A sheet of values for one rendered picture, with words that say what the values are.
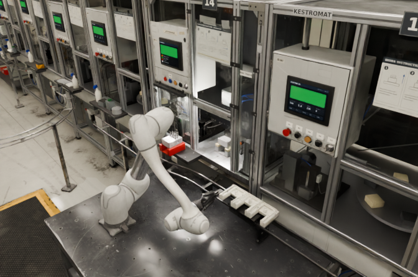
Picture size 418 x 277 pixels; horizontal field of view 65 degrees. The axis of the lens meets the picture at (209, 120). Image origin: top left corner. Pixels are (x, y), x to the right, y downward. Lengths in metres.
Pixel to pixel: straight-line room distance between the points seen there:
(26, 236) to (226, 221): 1.96
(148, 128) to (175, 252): 0.77
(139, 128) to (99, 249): 0.82
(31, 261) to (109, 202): 1.29
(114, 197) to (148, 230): 0.32
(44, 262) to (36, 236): 0.34
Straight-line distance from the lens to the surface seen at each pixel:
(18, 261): 3.32
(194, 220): 1.80
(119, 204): 2.15
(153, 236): 2.19
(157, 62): 2.56
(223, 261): 2.03
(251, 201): 2.09
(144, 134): 1.74
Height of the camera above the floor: 2.23
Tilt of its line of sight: 26 degrees down
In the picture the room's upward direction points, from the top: 1 degrees counter-clockwise
